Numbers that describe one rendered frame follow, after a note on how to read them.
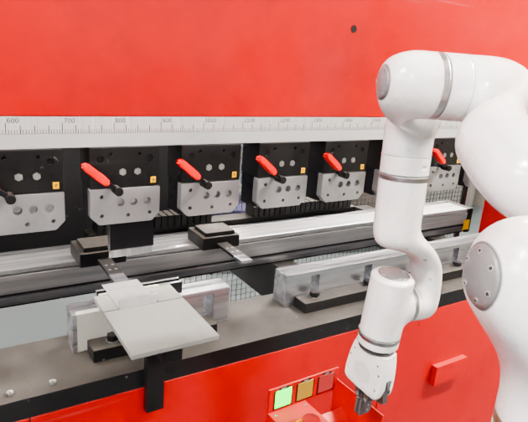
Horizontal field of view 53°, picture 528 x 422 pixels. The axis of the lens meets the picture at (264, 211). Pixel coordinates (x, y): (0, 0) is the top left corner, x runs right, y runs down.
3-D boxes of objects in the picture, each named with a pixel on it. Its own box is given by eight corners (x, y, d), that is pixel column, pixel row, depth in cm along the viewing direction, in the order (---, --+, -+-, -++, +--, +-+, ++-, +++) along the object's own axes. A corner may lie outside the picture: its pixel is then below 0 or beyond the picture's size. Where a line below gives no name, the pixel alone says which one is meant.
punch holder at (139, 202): (90, 226, 111) (89, 148, 106) (80, 214, 118) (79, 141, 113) (159, 219, 119) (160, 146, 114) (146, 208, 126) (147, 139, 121)
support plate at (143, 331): (132, 360, 98) (132, 355, 98) (93, 301, 119) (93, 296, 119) (219, 339, 107) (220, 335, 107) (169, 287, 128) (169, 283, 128)
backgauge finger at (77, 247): (95, 292, 124) (95, 272, 123) (69, 253, 145) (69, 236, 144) (146, 284, 130) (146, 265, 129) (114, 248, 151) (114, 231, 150)
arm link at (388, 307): (388, 316, 114) (351, 321, 110) (401, 261, 109) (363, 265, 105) (412, 339, 106) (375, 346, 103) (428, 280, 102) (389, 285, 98)
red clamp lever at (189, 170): (183, 158, 113) (214, 185, 119) (176, 155, 117) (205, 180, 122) (178, 165, 113) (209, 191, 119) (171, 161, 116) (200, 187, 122)
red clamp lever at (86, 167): (87, 162, 103) (125, 191, 109) (82, 158, 106) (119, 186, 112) (81, 170, 103) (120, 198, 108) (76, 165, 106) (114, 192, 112)
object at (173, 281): (99, 307, 120) (99, 295, 120) (95, 301, 123) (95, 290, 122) (181, 292, 131) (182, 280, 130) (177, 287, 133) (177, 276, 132)
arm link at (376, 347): (349, 323, 109) (346, 336, 110) (380, 347, 102) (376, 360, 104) (378, 315, 114) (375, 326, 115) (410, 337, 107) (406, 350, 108)
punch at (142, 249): (110, 259, 119) (110, 218, 116) (107, 256, 121) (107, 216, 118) (152, 254, 124) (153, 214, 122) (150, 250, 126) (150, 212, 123)
